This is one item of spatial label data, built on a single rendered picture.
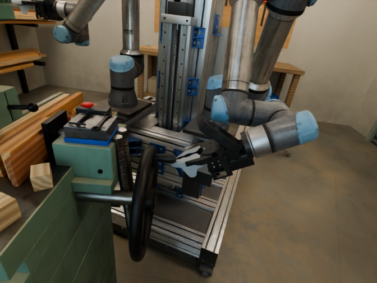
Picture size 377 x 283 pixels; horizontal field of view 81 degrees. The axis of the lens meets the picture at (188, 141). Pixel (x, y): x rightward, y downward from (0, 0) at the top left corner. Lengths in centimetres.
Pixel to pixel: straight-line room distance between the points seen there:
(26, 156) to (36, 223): 15
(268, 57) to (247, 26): 22
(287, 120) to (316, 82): 355
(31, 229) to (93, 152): 18
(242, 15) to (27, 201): 66
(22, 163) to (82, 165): 12
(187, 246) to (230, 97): 89
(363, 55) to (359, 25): 43
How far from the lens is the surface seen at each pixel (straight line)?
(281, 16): 80
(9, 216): 49
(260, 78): 91
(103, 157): 55
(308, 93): 409
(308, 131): 55
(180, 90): 109
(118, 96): 115
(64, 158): 59
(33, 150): 59
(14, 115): 61
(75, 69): 433
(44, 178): 53
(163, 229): 131
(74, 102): 94
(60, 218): 59
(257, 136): 54
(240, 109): 60
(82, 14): 120
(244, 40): 66
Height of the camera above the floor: 123
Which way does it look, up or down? 28 degrees down
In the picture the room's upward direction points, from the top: 7 degrees clockwise
